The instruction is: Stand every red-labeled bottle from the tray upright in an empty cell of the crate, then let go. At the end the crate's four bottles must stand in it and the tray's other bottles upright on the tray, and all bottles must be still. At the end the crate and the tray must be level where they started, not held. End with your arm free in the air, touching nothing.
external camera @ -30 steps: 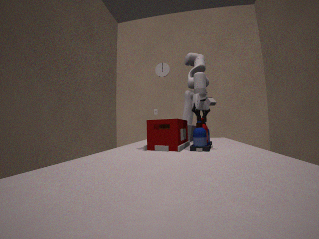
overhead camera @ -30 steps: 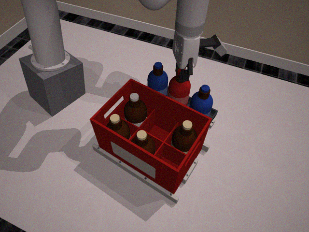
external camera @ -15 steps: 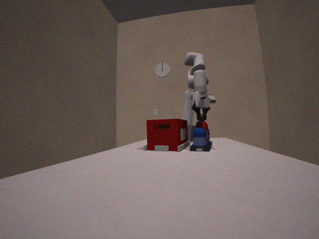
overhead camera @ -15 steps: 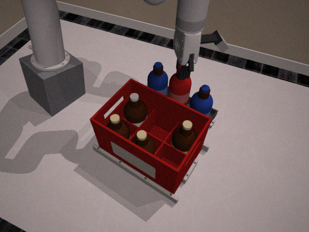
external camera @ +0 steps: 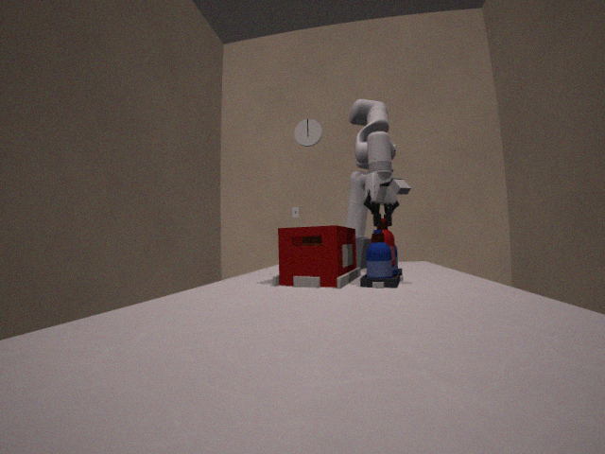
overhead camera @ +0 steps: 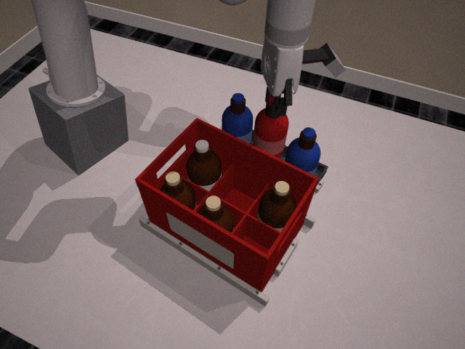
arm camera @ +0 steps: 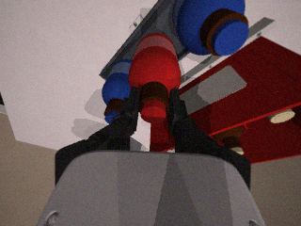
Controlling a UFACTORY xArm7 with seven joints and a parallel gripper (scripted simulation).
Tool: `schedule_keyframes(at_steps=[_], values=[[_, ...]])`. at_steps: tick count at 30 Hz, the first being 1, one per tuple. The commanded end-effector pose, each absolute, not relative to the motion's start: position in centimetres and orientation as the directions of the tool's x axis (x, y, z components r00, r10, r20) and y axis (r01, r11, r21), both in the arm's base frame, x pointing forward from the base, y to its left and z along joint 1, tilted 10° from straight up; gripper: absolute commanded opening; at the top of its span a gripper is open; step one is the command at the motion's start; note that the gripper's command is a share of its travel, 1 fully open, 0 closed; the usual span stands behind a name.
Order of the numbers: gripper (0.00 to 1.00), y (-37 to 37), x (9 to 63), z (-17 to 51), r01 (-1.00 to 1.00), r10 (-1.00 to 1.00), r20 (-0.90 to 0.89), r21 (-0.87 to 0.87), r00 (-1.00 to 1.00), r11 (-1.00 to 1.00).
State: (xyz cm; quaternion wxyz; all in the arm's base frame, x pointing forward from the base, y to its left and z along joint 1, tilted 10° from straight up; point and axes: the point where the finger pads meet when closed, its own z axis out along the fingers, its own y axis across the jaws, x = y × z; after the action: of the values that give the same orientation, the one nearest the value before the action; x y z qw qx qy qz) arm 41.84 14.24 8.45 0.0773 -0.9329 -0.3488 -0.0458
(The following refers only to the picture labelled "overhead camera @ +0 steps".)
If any brown glass bottle with cream cap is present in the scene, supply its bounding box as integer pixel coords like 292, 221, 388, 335
257, 181, 297, 232

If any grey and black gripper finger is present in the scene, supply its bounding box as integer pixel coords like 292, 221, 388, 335
265, 87, 272, 102
270, 79, 292, 117

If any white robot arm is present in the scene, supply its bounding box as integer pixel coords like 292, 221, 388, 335
31, 0, 346, 107

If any red-labeled bottle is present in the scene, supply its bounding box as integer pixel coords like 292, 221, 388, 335
253, 96, 288, 158

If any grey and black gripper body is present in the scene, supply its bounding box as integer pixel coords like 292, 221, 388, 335
261, 34, 308, 97

